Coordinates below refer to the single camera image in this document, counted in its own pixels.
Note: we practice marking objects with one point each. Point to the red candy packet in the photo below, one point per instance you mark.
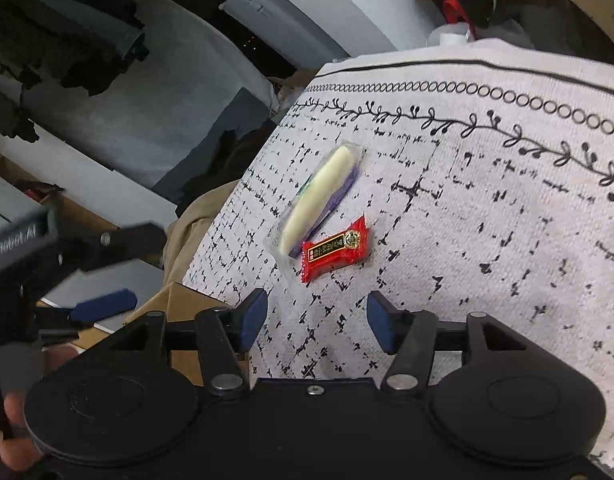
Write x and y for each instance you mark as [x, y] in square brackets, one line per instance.
[337, 247]

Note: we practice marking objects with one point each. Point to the person's left hand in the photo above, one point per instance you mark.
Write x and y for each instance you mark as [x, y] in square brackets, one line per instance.
[14, 410]

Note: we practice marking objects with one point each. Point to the grey panel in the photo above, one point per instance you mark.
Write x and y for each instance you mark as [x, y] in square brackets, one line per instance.
[222, 135]

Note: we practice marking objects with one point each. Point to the white patterned cloth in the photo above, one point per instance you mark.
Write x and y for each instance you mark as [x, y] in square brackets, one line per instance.
[462, 210]

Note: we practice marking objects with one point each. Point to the white cheese stick packet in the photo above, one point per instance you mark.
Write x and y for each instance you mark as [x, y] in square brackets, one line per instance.
[312, 195]

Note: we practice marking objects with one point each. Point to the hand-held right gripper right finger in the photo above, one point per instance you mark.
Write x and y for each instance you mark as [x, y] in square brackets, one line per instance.
[382, 320]

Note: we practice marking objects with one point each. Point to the white plastic bottle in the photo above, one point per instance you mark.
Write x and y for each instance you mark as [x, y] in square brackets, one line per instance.
[452, 37]

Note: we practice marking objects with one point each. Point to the beige cloth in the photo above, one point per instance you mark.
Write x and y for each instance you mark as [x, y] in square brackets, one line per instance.
[202, 220]

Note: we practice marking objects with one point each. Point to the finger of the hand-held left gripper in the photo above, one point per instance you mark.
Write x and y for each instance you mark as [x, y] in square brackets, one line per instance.
[122, 245]
[104, 305]

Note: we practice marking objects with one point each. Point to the dark hanging clothes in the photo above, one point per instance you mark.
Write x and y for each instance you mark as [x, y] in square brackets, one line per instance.
[62, 45]

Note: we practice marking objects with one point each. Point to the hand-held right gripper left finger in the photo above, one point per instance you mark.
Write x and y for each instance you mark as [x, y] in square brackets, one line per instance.
[254, 317]

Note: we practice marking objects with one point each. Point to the white air conditioner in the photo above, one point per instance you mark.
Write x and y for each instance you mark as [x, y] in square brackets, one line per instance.
[277, 10]

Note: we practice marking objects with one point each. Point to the brown cardboard box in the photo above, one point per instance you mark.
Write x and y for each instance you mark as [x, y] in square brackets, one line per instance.
[187, 300]

